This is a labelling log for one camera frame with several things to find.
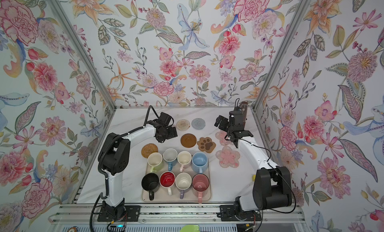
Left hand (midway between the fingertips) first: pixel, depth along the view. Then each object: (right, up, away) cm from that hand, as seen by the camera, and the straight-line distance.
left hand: (174, 135), depth 99 cm
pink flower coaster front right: (+34, -13, -4) cm, 37 cm away
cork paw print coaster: (+21, -6, +2) cm, 22 cm away
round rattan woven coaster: (-17, -8, -1) cm, 19 cm away
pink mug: (+16, -24, -17) cm, 34 cm away
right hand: (+30, +10, -10) cm, 33 cm away
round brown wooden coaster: (+9, -3, +2) cm, 10 cm away
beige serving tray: (+11, -30, -18) cm, 37 cm away
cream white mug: (+6, -12, -10) cm, 17 cm away
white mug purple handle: (+6, -24, -15) cm, 29 cm away
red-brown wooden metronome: (+45, +20, -1) cm, 49 cm away
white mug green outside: (-10, -13, -13) cm, 21 cm away
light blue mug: (+16, -16, -7) cm, 24 cm away
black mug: (-11, -24, -17) cm, 31 cm away
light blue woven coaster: (+16, +8, +12) cm, 21 cm away
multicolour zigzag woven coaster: (+5, +7, +12) cm, 14 cm away
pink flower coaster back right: (+31, 0, +6) cm, 32 cm away
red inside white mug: (-2, -23, -16) cm, 28 cm away
